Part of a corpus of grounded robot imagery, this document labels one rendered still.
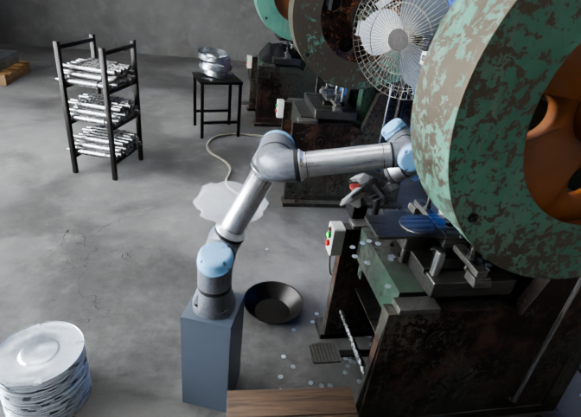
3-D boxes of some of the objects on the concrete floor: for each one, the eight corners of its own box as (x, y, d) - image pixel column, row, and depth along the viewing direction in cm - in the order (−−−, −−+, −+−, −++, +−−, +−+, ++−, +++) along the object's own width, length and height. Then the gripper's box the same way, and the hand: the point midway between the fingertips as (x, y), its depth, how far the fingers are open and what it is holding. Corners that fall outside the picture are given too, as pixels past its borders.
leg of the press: (353, 452, 155) (412, 253, 112) (344, 423, 165) (396, 229, 122) (565, 427, 173) (687, 247, 130) (546, 402, 183) (654, 227, 140)
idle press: (246, 133, 434) (258, -66, 351) (235, 104, 517) (243, -61, 435) (382, 136, 472) (422, -43, 389) (352, 109, 555) (379, -43, 472)
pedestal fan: (351, 292, 233) (426, -36, 157) (316, 240, 274) (363, -40, 198) (523, 264, 275) (648, -5, 199) (471, 223, 316) (558, -13, 240)
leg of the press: (319, 340, 201) (353, 167, 158) (314, 322, 211) (344, 155, 168) (490, 330, 219) (562, 172, 176) (478, 313, 229) (543, 161, 186)
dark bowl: (245, 335, 198) (245, 324, 195) (240, 291, 224) (240, 281, 220) (307, 331, 204) (309, 321, 201) (296, 290, 230) (296, 279, 227)
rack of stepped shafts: (121, 182, 316) (109, 49, 270) (65, 171, 320) (43, 39, 275) (148, 160, 353) (141, 41, 308) (98, 150, 358) (83, 32, 313)
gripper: (397, 201, 136) (349, 222, 148) (405, 168, 151) (360, 189, 163) (381, 182, 133) (334, 205, 146) (391, 150, 148) (347, 174, 160)
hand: (342, 191), depth 153 cm, fingers open, 14 cm apart
